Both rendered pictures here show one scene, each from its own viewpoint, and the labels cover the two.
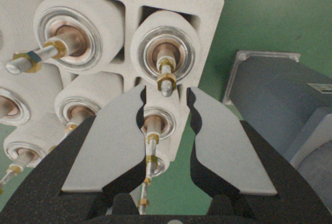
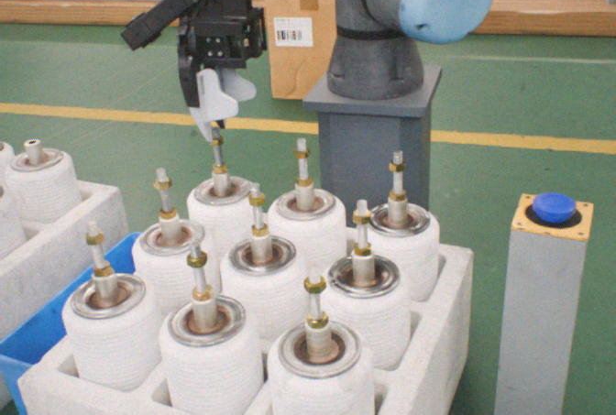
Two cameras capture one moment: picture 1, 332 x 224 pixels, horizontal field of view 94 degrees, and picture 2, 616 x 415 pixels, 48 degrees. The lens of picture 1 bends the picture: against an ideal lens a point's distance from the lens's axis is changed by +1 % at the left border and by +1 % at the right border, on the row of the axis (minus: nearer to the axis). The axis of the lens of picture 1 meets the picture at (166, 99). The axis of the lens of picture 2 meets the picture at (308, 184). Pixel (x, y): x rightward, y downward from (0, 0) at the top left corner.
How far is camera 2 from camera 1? 0.86 m
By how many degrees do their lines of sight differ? 74
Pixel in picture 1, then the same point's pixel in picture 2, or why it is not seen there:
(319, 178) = (365, 80)
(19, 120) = (236, 314)
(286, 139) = (357, 123)
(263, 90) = (336, 181)
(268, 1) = not seen: hidden behind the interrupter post
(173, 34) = (205, 185)
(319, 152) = (346, 93)
